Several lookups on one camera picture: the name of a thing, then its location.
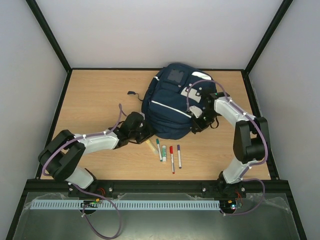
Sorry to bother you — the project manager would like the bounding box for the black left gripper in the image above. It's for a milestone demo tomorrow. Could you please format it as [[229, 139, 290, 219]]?
[[130, 121, 156, 143]]

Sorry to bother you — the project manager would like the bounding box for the yellow highlighter pen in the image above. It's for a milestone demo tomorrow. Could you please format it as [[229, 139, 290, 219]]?
[[146, 139, 159, 155]]

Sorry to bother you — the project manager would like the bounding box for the navy blue student backpack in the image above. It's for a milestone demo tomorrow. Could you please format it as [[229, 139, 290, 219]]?
[[141, 62, 217, 140]]

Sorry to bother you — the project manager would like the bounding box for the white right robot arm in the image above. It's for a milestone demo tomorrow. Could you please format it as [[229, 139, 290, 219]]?
[[187, 91, 270, 196]]

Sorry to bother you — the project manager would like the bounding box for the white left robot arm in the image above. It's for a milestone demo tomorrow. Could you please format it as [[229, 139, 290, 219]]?
[[38, 111, 155, 189]]

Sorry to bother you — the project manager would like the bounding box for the green marker pen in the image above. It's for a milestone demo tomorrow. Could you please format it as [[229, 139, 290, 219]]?
[[156, 138, 163, 162]]

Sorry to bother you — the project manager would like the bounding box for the white glue stick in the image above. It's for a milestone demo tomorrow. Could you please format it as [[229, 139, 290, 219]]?
[[161, 145, 167, 162]]

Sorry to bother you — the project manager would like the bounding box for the red marker pen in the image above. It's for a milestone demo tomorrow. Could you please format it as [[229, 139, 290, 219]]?
[[169, 146, 175, 174]]

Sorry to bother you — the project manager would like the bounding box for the purple marker pen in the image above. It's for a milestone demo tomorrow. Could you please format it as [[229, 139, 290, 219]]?
[[177, 144, 182, 169]]

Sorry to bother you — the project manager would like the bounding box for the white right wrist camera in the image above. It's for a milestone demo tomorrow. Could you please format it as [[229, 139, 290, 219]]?
[[188, 105, 203, 119]]

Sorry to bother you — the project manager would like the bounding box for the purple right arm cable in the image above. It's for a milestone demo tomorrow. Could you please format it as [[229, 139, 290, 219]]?
[[186, 79, 270, 217]]

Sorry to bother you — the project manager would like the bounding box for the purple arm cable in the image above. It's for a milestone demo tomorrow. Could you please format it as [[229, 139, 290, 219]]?
[[41, 103, 123, 240], [186, 79, 270, 217]]

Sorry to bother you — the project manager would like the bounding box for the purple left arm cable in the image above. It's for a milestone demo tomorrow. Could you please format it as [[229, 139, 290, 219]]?
[[41, 103, 123, 240]]

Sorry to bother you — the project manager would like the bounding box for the light blue cable duct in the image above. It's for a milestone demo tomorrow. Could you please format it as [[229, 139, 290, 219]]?
[[30, 199, 221, 211]]

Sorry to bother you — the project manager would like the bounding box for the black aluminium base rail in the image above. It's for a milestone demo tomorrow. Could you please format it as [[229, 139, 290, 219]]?
[[24, 178, 291, 200]]

